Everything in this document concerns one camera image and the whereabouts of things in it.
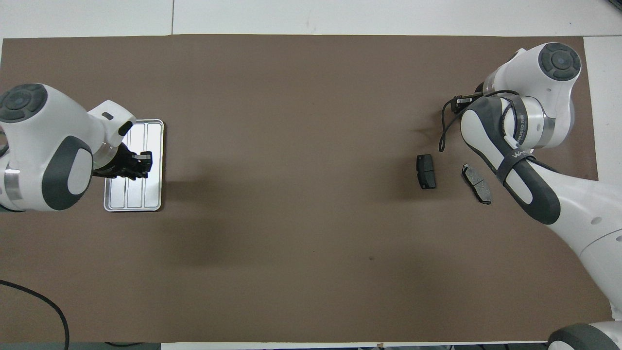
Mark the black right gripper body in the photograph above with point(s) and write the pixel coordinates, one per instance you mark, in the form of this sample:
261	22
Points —
462	103

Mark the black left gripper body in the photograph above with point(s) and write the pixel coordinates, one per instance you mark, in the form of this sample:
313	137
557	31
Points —
119	165

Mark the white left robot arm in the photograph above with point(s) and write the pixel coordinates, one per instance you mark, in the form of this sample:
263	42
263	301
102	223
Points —
43	141

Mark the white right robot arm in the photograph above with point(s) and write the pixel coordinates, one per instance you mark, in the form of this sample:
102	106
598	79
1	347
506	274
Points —
578	209

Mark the silver metal tray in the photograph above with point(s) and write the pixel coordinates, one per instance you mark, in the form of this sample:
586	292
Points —
153	194

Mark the small grey brake pad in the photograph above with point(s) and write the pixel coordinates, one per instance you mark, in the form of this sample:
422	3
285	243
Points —
426	171

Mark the large grey brake pad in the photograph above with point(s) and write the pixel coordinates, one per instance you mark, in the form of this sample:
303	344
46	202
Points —
477	184

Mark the brown table mat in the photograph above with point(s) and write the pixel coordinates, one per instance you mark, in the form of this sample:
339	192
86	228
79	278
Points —
291	218

